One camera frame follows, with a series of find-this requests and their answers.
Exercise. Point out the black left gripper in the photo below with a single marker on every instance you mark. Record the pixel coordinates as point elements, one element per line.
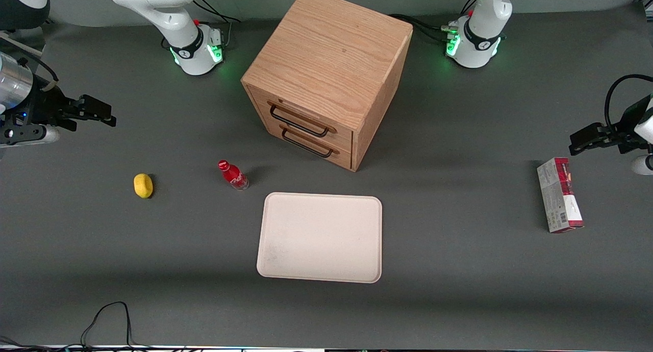
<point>623,133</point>

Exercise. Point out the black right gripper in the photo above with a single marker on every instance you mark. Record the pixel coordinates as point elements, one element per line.
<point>45,108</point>

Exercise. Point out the red coke bottle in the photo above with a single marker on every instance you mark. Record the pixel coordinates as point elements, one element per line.
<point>233,175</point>

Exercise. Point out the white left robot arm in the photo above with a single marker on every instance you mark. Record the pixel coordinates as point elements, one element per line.
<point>479,35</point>

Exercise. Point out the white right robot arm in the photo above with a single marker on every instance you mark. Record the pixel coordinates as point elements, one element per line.
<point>173,25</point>

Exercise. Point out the cream plastic tray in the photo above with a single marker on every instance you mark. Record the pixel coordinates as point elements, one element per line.
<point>320,237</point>

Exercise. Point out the grey and red carton box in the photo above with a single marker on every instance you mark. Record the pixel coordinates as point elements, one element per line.
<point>559,196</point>

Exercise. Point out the yellow lemon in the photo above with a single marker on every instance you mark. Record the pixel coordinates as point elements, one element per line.
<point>143,185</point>

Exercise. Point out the wooden drawer front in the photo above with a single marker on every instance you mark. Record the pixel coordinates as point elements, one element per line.
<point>336,155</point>
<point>306,112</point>

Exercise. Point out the wooden drawer cabinet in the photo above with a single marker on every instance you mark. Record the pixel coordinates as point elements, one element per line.
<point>331,51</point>

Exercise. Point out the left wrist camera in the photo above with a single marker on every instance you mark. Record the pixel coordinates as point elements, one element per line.
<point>644,164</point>

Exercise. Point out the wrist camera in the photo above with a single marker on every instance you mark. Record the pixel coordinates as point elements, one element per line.
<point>644,164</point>
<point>30,135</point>

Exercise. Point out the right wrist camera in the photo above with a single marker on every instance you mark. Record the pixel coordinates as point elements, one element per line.
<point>30,135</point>

